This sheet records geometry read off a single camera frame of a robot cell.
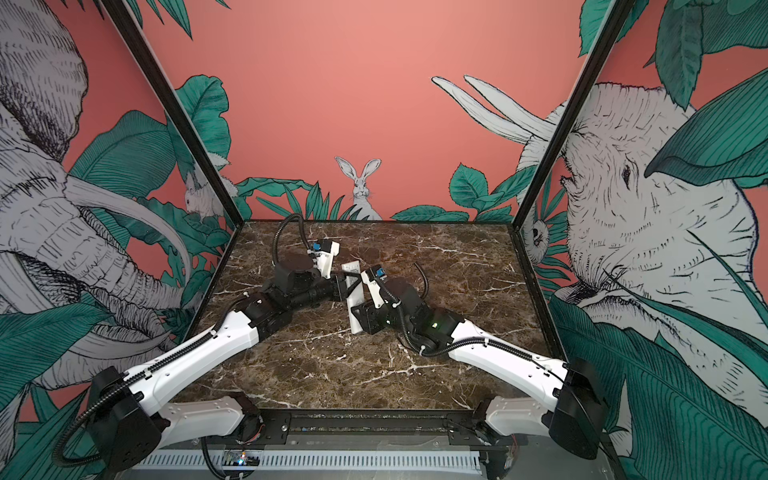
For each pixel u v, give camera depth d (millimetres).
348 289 696
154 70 781
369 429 752
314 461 701
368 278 656
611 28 713
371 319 636
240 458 700
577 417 381
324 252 663
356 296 720
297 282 558
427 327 550
